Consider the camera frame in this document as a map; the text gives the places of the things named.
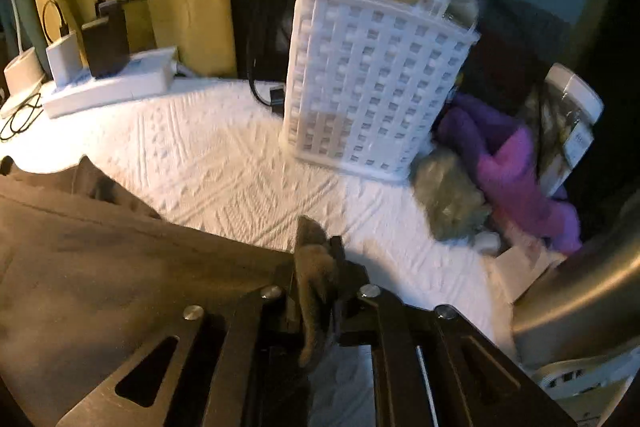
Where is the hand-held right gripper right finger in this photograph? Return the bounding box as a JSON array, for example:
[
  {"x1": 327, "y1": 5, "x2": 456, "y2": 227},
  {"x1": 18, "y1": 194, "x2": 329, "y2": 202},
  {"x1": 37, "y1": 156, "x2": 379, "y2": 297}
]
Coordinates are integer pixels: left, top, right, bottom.
[{"x1": 329, "y1": 237, "x2": 576, "y2": 427}]

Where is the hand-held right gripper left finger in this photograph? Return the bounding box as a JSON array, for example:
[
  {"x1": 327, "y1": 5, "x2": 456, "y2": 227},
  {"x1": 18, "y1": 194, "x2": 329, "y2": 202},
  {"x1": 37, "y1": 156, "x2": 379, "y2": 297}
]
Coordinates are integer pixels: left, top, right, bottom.
[{"x1": 57, "y1": 259, "x2": 311, "y2": 427}]

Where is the dark brown t-shirt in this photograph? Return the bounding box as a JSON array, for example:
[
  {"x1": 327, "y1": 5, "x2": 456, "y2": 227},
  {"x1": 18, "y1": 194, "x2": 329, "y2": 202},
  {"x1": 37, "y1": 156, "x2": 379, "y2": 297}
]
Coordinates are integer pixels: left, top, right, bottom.
[{"x1": 0, "y1": 154, "x2": 346, "y2": 427}]

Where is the olive fuzzy cloth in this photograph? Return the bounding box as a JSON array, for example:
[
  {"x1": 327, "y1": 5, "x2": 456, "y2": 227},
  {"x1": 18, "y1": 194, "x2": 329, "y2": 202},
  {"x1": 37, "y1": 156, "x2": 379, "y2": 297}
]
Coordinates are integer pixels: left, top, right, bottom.
[{"x1": 412, "y1": 152, "x2": 493, "y2": 243}]

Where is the purple cloth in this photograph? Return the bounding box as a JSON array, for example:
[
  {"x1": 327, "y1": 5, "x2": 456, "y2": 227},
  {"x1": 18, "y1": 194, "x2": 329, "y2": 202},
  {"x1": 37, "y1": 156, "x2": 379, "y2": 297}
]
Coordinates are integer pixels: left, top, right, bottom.
[{"x1": 440, "y1": 94, "x2": 583, "y2": 255}]

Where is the white plastic basket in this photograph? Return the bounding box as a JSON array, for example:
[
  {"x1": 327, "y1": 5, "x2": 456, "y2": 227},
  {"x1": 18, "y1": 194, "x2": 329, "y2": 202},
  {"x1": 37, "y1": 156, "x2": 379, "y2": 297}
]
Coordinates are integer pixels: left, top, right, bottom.
[{"x1": 280, "y1": 0, "x2": 482, "y2": 184}]

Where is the steel tumbler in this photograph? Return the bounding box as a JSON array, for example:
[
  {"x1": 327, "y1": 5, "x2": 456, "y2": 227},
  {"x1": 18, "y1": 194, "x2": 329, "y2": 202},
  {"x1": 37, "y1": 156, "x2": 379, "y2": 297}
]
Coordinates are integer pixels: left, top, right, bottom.
[{"x1": 512, "y1": 207, "x2": 640, "y2": 368}]

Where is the white power strip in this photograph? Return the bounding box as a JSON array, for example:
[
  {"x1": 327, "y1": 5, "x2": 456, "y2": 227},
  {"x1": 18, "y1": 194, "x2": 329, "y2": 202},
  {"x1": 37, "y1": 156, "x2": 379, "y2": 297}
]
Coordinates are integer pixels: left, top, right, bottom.
[{"x1": 42, "y1": 47, "x2": 201, "y2": 118}]

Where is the clear jar with white lid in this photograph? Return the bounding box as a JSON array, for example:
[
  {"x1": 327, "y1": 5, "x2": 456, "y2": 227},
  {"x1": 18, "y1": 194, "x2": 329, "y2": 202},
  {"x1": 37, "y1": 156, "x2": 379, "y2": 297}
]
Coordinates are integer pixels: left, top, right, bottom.
[{"x1": 537, "y1": 63, "x2": 606, "y2": 198}]

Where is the black charger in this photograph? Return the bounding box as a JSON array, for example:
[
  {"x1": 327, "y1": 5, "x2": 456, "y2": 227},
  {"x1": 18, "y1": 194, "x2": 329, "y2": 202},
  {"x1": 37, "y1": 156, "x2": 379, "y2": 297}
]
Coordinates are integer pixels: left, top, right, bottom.
[{"x1": 81, "y1": 0, "x2": 131, "y2": 78}]

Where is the white charger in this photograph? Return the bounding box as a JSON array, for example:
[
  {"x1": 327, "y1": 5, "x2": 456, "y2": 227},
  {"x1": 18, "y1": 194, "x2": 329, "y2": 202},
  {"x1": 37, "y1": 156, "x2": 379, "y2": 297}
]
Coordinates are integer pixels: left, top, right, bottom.
[{"x1": 46, "y1": 32, "x2": 83, "y2": 88}]

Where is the white desk lamp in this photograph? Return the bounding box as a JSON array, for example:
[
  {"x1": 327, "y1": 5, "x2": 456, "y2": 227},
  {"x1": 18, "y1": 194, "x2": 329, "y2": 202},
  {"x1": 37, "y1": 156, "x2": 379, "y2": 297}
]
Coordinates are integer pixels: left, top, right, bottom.
[{"x1": 0, "y1": 0, "x2": 51, "y2": 118}]

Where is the black cable plug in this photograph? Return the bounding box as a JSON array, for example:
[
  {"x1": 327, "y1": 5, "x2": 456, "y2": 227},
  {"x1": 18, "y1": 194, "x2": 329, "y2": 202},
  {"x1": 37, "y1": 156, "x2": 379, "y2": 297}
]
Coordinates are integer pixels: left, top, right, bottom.
[{"x1": 247, "y1": 52, "x2": 287, "y2": 118}]

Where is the coiled black charging cable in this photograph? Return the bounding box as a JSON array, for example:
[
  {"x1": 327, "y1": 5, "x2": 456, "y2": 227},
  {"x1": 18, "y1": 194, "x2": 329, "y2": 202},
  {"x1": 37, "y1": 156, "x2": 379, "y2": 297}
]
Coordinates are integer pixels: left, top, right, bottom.
[{"x1": 0, "y1": 0, "x2": 71, "y2": 142}]

